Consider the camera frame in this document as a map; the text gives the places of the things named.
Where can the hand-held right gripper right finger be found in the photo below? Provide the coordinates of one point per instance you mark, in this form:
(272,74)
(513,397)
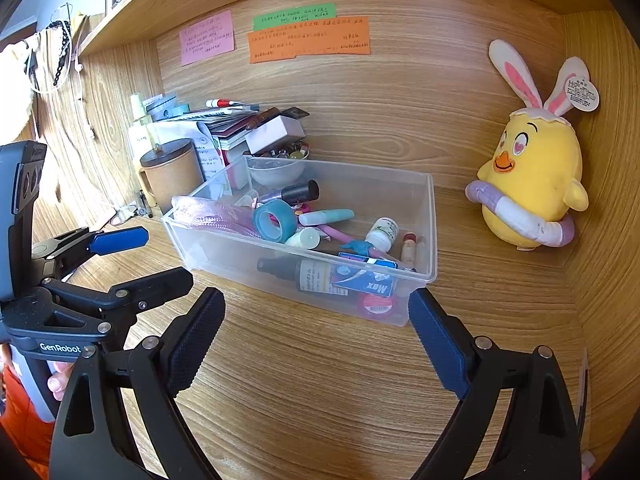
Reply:
(440,345)

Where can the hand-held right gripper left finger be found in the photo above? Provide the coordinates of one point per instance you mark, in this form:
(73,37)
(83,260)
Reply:
(195,340)

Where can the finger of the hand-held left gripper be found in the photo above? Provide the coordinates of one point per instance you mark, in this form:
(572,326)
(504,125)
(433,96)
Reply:
(150,287)
(120,240)

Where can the dark labelled spray bottle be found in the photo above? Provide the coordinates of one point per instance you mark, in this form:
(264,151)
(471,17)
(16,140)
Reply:
(300,275)

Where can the clear plastic storage box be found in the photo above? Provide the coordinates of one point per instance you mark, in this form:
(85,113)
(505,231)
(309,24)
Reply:
(350,185)

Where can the person's left hand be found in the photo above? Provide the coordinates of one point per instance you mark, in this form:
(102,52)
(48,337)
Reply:
(60,380)

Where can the black pen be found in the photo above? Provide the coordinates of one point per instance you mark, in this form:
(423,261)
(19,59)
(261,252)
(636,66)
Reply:
(145,205)

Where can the red round tin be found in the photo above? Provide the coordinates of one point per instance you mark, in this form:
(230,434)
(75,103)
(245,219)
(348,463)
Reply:
(377,305)

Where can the brown lidded cup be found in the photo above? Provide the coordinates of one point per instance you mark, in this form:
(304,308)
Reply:
(172,180)

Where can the pink knit pouch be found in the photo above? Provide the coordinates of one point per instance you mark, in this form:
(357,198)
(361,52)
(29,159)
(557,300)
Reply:
(210,215)

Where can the blue staple box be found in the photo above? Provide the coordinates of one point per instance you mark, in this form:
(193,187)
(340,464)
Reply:
(365,280)

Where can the red white lip balm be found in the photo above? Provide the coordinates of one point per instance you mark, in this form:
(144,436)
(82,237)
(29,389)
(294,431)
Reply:
(409,250)

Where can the blue white pen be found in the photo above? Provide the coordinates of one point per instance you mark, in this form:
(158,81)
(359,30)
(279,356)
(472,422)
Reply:
(370,260)

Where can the white printed paper sheets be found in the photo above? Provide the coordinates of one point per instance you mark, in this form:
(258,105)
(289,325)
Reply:
(210,160)

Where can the teal clip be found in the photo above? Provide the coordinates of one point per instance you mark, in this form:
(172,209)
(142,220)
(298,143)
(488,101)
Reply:
(360,247)

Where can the white bottle green label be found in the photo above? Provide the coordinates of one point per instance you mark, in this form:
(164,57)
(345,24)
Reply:
(382,232)

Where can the teal tape roll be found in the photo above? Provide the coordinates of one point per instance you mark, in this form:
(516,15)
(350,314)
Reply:
(260,225)

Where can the yellow-green spray bottle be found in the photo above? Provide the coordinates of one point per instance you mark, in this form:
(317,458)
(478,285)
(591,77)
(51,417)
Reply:
(139,110)

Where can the white blue packets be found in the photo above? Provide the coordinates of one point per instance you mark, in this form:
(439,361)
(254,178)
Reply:
(160,105)

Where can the light blue cap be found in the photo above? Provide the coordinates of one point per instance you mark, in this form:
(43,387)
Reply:
(181,110)

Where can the white round jar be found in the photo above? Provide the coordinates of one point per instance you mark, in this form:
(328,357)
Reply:
(305,238)

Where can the stack of booklets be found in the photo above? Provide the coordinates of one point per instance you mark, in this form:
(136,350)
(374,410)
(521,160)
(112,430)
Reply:
(210,120)

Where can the bowl of glass beads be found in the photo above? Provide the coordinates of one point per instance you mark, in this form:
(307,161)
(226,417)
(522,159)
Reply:
(272,172)

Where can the pink flower hair clip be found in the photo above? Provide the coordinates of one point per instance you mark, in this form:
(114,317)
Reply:
(303,208)

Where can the white blue tube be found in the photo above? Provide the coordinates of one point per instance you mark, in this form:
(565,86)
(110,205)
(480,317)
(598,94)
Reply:
(325,217)

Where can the red white marker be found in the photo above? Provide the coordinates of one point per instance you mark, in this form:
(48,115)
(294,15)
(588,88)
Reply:
(225,103)

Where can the purple lipstick tube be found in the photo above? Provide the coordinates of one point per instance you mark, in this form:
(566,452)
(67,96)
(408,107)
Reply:
(295,192)

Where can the white cardboard box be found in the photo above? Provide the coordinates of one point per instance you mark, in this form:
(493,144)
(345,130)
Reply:
(272,135)

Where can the brown hair clip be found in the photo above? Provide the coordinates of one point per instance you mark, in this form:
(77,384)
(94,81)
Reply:
(265,117)

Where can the pink small item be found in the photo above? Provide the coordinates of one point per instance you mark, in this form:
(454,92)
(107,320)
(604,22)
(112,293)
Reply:
(587,467)

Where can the yellow chick plush toy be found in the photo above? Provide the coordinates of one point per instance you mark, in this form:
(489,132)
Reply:
(535,175)

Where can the cream cloth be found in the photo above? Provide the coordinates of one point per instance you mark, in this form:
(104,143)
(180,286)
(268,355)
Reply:
(15,60)

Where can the pink paper note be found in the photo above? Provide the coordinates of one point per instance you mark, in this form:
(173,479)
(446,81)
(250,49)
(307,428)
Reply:
(207,37)

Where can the wooden shelf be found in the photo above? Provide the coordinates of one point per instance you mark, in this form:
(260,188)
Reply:
(200,5)

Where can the orange paper note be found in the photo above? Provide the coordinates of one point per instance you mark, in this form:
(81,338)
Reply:
(310,40)

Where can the green paper note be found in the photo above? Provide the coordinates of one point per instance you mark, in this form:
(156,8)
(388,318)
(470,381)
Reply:
(295,15)

